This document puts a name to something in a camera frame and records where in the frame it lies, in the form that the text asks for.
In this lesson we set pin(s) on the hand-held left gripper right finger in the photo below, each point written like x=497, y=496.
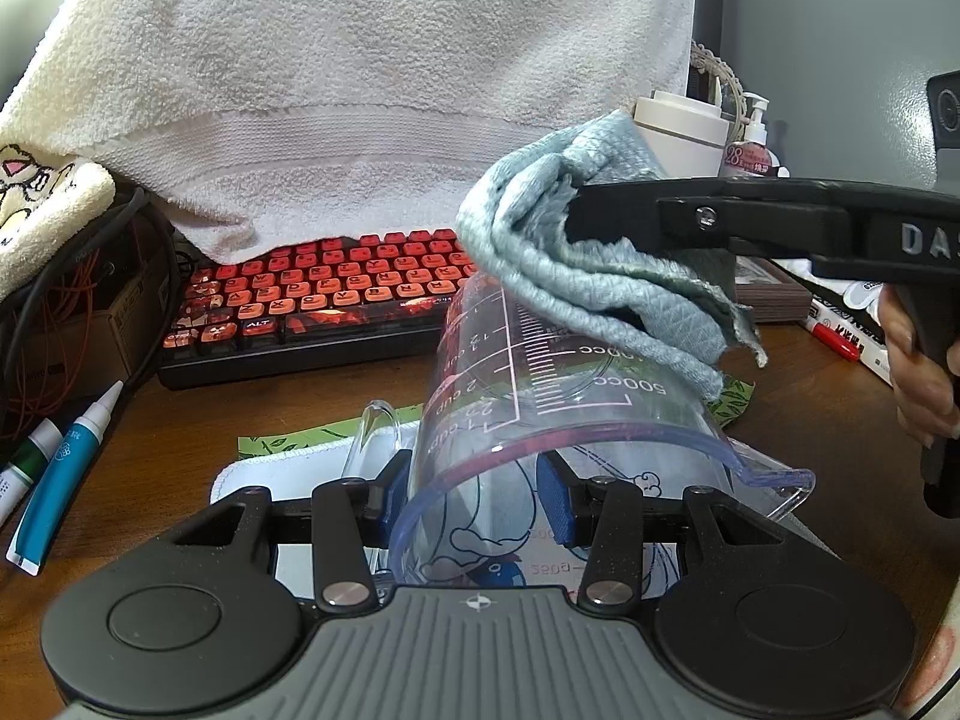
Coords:
x=559, y=502

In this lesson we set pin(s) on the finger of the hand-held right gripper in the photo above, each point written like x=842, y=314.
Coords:
x=630, y=214

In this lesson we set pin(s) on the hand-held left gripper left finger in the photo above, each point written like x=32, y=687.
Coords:
x=397, y=502

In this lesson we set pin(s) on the grey-green cleaning cloth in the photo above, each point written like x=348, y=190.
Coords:
x=540, y=240

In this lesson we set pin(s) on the clear plastic measuring cup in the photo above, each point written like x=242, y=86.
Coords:
x=540, y=405

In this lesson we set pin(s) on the white cylindrical container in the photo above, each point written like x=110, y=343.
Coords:
x=690, y=142

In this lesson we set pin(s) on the person's right hand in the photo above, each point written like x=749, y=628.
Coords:
x=922, y=390

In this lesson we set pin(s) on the white pump bottle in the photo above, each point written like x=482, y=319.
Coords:
x=750, y=161

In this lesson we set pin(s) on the green leaf printed mat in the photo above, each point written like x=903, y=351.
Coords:
x=277, y=446

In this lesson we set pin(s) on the red marker pen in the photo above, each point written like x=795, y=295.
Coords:
x=836, y=341

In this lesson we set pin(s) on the white printed box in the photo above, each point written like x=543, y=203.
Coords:
x=870, y=364

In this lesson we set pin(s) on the white cartoon printed mat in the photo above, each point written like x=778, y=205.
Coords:
x=255, y=480

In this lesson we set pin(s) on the lace-edged round mirror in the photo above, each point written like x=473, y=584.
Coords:
x=712, y=64

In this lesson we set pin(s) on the black monitor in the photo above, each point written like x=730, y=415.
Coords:
x=709, y=15

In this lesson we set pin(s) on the black keyboard with red keys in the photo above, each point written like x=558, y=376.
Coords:
x=315, y=285

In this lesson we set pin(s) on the brown cardboard box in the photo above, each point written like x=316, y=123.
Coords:
x=127, y=322

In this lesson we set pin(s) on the large white towel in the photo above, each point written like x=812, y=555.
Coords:
x=337, y=52

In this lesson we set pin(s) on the blue tube with white nozzle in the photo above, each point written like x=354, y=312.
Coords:
x=52, y=487

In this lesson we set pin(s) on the green and white tube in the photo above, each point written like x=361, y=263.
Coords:
x=30, y=457

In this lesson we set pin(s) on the pale printed cloth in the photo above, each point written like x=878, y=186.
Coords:
x=941, y=667

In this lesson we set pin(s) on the cream cartoon printed towel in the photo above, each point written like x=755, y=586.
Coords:
x=45, y=202

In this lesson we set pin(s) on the dark wooden frame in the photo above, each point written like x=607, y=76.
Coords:
x=780, y=300

